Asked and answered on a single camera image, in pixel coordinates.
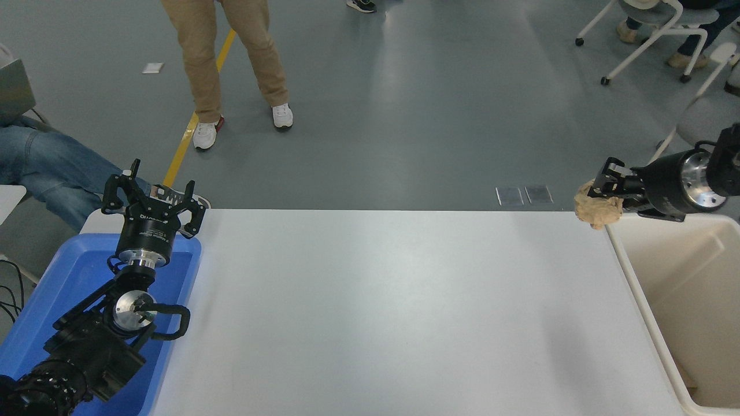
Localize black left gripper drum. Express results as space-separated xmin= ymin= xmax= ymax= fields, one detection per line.
xmin=116 ymin=196 xmax=186 ymax=258

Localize large pale bin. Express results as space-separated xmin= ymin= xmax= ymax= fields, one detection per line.
xmin=603 ymin=213 xmax=740 ymax=416

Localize white side table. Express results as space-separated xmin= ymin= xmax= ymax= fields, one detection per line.
xmin=0 ymin=184 xmax=27 ymax=226

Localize grey seat white chair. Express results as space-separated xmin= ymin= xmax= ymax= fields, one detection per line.
xmin=649 ymin=42 xmax=740 ymax=168

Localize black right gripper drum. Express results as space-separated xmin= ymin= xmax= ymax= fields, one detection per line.
xmin=632 ymin=149 xmax=704 ymax=217

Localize blue plastic tray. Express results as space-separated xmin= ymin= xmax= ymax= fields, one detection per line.
xmin=0 ymin=233 xmax=202 ymax=416

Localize person on chair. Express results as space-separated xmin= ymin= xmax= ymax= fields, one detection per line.
xmin=616 ymin=0 xmax=740 ymax=70

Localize standing person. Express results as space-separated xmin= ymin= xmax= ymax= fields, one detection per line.
xmin=160 ymin=0 xmax=294 ymax=152

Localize black floor cables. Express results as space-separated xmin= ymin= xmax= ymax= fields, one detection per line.
xmin=0 ymin=259 xmax=25 ymax=324

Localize grey laptop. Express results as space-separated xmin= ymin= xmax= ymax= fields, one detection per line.
xmin=0 ymin=58 xmax=36 ymax=125

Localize seated person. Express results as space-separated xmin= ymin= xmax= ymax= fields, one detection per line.
xmin=0 ymin=43 xmax=210 ymax=233

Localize white wheeled chair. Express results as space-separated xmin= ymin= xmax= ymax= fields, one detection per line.
xmin=575 ymin=0 xmax=720 ymax=86

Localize tan paper ball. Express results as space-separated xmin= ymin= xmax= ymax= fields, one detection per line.
xmin=574 ymin=179 xmax=624 ymax=231

